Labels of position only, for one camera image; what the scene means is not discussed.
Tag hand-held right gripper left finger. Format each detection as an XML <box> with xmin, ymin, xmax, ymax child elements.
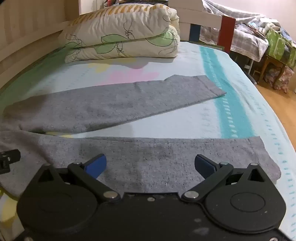
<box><xmin>35</xmin><ymin>153</ymin><xmax>121</xmax><ymax>202</ymax></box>

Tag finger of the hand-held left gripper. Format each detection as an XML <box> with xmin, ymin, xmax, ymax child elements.
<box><xmin>0</xmin><ymin>149</ymin><xmax>21</xmax><ymax>173</ymax></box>

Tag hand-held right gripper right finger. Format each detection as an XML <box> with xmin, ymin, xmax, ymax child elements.
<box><xmin>181</xmin><ymin>154</ymin><xmax>266</xmax><ymax>202</ymax></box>

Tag grey pants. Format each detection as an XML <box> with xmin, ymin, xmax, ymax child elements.
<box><xmin>0</xmin><ymin>75</ymin><xmax>282</xmax><ymax>197</ymax></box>

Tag pastel printed bed sheet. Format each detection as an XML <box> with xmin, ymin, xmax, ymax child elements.
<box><xmin>0</xmin><ymin>40</ymin><xmax>296</xmax><ymax>241</ymax></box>

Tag wooden stool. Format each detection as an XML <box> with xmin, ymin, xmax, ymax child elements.
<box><xmin>257</xmin><ymin>54</ymin><xmax>287</xmax><ymax>90</ymax></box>

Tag floral fabric bag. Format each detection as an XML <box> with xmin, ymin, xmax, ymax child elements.
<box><xmin>266</xmin><ymin>65</ymin><xmax>295</xmax><ymax>93</ymax></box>

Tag wooden bed headboard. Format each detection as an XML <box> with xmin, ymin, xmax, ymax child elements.
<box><xmin>0</xmin><ymin>0</ymin><xmax>81</xmax><ymax>91</ymax></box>

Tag folded floral quilt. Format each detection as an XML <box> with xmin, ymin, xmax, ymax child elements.
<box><xmin>58</xmin><ymin>3</ymin><xmax>181</xmax><ymax>64</ymax></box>

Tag plaid covered sofa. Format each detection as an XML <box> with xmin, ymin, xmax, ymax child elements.
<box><xmin>200</xmin><ymin>0</ymin><xmax>270</xmax><ymax>62</ymax></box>

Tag white bed footboard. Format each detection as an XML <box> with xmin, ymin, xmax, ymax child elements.
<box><xmin>168</xmin><ymin>0</ymin><xmax>223</xmax><ymax>42</ymax></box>

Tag red bed post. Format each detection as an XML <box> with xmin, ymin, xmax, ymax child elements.
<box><xmin>217</xmin><ymin>16</ymin><xmax>236</xmax><ymax>54</ymax></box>

